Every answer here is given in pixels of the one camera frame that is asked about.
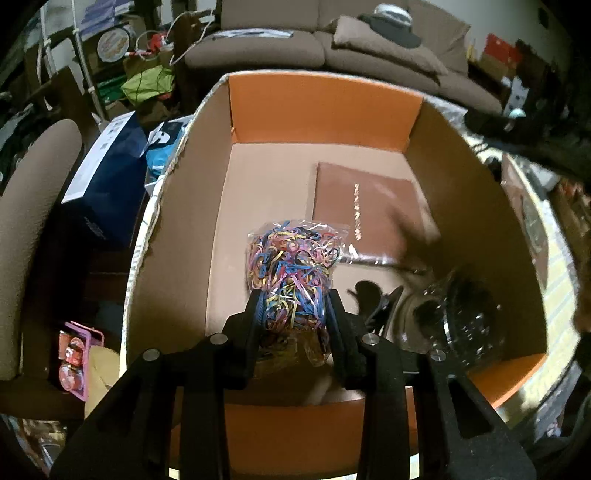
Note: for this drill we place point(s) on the white drying rack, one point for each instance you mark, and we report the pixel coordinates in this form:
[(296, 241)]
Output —
[(85, 69)]

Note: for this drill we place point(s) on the dark blue box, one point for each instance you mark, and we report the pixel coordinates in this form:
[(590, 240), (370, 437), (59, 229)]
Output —
[(111, 184)]

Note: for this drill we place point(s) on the pink plastic holder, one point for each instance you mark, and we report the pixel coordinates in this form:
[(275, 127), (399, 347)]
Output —
[(74, 364)]

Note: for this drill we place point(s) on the orange cardboard box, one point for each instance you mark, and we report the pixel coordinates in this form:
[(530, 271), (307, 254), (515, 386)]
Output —
[(323, 106)]

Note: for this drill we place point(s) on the brown sofa cushion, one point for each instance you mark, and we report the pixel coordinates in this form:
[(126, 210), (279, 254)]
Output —
[(383, 46)]

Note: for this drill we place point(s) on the black hair claw clip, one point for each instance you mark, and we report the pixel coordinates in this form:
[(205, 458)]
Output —
[(369, 295)]

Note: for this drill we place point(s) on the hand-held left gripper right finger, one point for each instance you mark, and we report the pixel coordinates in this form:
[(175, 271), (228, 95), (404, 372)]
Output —
[(334, 323)]

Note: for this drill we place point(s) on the flat brown packet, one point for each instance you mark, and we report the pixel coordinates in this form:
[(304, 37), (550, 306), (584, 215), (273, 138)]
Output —
[(341, 194)]

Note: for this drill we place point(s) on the green bag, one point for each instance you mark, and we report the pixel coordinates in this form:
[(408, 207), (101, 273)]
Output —
[(147, 85)]

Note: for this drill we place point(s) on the brown sofa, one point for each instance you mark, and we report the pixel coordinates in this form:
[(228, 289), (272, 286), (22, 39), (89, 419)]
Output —
[(258, 50)]

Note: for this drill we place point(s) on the light blue packet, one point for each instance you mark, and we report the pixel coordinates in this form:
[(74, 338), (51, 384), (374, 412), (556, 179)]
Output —
[(161, 147)]

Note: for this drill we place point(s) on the red cardboard box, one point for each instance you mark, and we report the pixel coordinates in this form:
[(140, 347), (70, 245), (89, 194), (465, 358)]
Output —
[(498, 46)]

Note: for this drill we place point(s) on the bag of colourful rubber bands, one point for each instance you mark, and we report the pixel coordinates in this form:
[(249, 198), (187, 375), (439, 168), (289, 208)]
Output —
[(295, 263)]

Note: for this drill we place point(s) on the round tin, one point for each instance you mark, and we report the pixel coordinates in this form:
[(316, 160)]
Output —
[(113, 45)]

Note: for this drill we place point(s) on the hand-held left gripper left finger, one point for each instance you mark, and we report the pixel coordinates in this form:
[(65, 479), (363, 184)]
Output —
[(259, 318)]

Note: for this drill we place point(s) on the black item on sofa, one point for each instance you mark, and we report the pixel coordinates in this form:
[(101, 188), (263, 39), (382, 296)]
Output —
[(392, 25)]

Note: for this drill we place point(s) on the yellow plaid cloth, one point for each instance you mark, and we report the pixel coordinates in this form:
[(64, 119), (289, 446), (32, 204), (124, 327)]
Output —
[(561, 295)]

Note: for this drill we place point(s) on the papers on sofa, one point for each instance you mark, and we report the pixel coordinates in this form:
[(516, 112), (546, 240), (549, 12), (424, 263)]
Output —
[(249, 33)]

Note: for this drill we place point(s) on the clear bag with black contents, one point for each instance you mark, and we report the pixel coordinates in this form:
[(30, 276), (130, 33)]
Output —
[(461, 314)]

